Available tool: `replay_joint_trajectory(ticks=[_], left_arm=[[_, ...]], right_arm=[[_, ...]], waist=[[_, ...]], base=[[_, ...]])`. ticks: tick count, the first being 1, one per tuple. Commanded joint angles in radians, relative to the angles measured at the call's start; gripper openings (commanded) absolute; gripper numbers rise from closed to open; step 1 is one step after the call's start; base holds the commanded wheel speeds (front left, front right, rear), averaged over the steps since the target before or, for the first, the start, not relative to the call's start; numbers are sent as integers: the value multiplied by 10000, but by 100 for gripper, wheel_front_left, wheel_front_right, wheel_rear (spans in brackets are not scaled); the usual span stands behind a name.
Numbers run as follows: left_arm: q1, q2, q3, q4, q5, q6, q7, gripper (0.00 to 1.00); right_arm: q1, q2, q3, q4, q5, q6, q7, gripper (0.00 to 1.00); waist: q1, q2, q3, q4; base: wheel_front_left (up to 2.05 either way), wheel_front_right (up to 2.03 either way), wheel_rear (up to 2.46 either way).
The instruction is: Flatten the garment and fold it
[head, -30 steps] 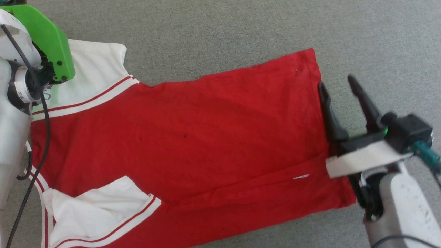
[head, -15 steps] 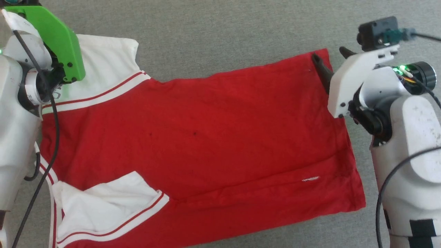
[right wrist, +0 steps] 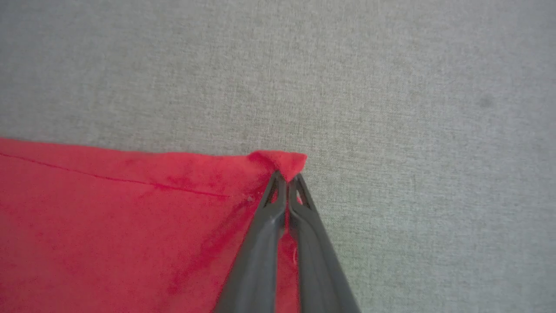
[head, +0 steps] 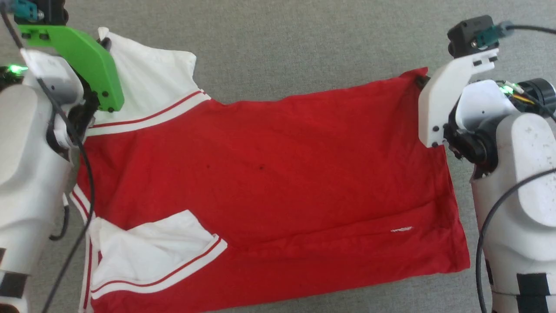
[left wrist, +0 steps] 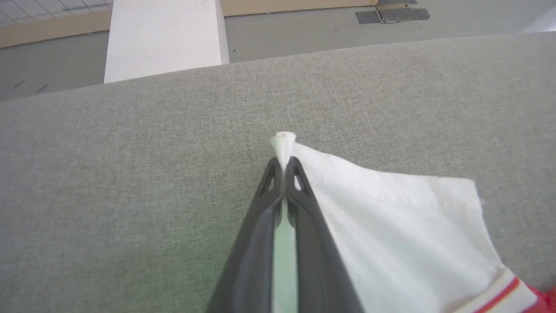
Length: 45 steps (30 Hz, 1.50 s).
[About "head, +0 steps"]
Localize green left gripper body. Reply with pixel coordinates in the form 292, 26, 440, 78
17, 25, 125, 113

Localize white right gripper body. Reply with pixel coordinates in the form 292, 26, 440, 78
418, 48, 499, 148

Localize red and white garment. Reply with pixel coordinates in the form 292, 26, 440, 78
69, 27, 471, 313

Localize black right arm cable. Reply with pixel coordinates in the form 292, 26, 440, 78
475, 21, 556, 313

